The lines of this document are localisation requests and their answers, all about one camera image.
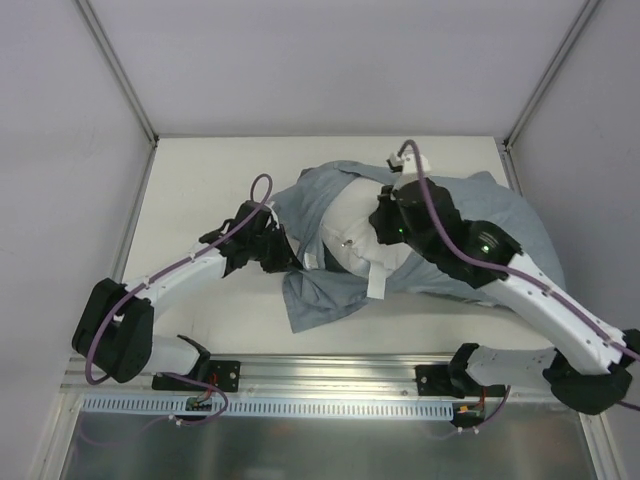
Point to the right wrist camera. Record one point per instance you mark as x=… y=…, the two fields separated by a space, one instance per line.
x=407 y=168

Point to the aluminium mounting rail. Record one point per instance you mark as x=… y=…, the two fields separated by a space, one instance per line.
x=379 y=377

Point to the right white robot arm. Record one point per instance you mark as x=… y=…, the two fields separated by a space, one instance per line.
x=586 y=365

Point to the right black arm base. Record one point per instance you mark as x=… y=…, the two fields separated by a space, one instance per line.
x=445 y=377

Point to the left aluminium frame post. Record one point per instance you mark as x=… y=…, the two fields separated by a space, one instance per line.
x=107 y=51

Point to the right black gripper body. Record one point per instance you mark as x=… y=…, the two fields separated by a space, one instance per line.
x=383 y=220

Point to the aluminium frame post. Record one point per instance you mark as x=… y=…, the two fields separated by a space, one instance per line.
x=569 y=41
x=107 y=51

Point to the right aluminium frame post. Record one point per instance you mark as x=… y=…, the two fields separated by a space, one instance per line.
x=569 y=41

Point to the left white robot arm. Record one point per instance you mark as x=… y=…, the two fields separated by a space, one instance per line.
x=115 y=332

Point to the white slotted cable duct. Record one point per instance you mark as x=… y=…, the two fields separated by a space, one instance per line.
x=270 y=407

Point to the white pillow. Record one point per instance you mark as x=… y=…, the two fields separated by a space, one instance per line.
x=349 y=237

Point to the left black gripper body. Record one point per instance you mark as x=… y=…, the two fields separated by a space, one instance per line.
x=272 y=245

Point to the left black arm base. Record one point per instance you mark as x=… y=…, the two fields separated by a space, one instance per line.
x=182 y=364

